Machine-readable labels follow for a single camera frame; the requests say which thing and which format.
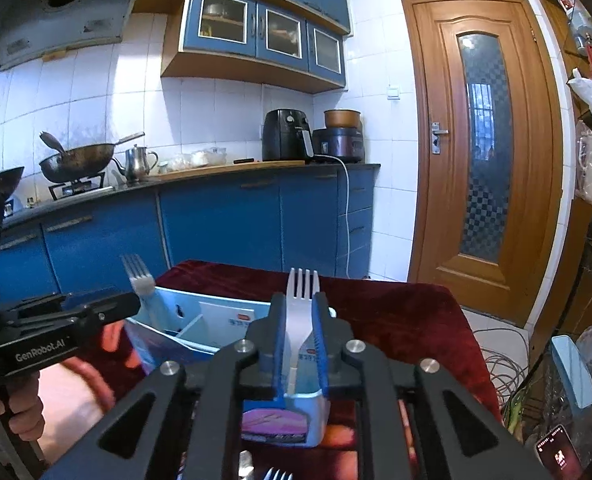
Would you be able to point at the gas stove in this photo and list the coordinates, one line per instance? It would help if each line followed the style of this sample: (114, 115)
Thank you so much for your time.
(78, 189)

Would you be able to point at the dark frying pan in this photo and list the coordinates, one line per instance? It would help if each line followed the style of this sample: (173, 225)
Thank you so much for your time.
(1, 180)

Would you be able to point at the person's left hand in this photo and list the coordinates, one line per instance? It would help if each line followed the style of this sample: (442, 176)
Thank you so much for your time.
(23, 417)

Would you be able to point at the grey range hood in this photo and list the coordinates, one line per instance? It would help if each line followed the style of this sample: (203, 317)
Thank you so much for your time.
(66, 20)

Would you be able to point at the light blue framed mirror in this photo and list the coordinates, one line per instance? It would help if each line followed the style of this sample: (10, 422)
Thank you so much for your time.
(573, 370)

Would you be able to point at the dark rice cooker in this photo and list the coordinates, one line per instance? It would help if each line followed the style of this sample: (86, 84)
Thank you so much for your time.
(338, 144)

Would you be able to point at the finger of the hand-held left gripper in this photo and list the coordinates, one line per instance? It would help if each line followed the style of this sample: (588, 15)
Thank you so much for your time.
(116, 307)

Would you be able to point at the white wall switch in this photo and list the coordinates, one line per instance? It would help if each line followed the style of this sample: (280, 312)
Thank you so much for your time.
(393, 92)

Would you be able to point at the wooden shelf unit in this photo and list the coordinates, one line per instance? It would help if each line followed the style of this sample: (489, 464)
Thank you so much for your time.
(558, 35)

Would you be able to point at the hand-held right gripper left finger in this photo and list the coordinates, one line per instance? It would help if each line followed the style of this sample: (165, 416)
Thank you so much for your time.
(280, 360)

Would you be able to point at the dark steel wok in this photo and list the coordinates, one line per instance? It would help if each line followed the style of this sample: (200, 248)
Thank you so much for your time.
(76, 162)

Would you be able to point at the metal table knife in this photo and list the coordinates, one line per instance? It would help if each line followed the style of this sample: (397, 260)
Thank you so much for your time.
(246, 467)

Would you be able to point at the metal kettle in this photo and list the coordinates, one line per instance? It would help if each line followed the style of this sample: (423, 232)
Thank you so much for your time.
(136, 162)

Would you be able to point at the wooden door with glass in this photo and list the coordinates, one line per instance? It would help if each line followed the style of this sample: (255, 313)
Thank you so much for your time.
(440, 185)

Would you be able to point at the smartphone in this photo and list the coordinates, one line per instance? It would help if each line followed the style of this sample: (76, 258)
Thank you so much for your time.
(558, 450)

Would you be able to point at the clear food container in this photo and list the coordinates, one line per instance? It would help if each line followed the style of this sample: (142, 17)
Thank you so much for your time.
(210, 156)

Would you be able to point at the metal spatula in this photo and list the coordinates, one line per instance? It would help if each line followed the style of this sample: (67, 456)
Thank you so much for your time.
(51, 140)

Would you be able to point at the light blue utensil holder box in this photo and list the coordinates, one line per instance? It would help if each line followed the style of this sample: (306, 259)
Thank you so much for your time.
(211, 317)

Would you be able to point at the brown pot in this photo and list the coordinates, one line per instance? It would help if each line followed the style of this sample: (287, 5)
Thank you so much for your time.
(342, 119)

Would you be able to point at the blue glass-door wall cabinet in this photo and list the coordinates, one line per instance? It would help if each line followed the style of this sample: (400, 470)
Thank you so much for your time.
(256, 30)

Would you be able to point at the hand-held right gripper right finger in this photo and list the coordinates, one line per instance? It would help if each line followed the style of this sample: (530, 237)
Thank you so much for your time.
(320, 355)

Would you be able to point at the black air fryer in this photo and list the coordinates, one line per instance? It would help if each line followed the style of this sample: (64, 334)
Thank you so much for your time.
(283, 135)

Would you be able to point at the red and pink printed blanket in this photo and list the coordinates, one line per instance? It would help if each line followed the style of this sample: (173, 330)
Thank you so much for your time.
(400, 320)

